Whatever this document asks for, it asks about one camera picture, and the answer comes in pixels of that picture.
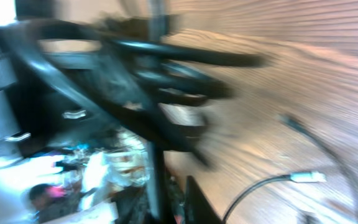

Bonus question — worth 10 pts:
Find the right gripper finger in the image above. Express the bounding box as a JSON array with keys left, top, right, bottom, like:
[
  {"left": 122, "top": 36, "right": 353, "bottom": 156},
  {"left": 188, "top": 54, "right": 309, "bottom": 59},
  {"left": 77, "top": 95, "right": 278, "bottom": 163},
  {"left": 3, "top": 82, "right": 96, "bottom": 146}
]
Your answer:
[{"left": 185, "top": 175, "right": 222, "bottom": 224}]

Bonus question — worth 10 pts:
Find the black usb cable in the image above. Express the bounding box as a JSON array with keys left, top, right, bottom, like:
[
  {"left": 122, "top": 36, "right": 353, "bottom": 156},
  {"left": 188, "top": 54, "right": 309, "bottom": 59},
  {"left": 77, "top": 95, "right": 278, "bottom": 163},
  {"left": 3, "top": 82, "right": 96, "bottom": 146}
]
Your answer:
[{"left": 0, "top": 18, "right": 273, "bottom": 169}]

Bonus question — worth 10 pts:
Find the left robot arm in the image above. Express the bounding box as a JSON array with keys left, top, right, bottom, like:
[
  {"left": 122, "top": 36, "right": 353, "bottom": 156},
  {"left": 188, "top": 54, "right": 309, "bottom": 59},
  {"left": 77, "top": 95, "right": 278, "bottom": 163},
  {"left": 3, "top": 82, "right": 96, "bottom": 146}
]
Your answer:
[{"left": 0, "top": 19, "right": 109, "bottom": 159}]

